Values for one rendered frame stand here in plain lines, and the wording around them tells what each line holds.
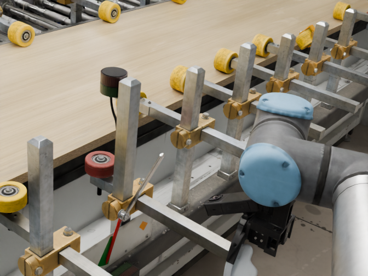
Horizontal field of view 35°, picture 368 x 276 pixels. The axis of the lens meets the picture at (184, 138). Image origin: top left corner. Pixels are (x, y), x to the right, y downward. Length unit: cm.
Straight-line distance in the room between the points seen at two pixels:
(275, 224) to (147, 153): 83
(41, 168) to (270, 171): 50
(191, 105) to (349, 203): 81
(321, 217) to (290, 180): 220
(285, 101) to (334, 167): 17
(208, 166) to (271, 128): 118
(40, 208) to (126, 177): 26
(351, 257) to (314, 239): 222
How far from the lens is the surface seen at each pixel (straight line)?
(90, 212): 172
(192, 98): 148
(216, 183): 182
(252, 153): 83
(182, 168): 159
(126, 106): 128
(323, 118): 237
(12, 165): 148
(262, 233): 105
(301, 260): 272
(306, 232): 290
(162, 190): 190
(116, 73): 129
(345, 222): 72
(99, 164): 147
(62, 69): 200
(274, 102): 94
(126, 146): 132
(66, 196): 161
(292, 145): 85
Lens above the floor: 170
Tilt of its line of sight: 29 degrees down
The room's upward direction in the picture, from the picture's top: 7 degrees clockwise
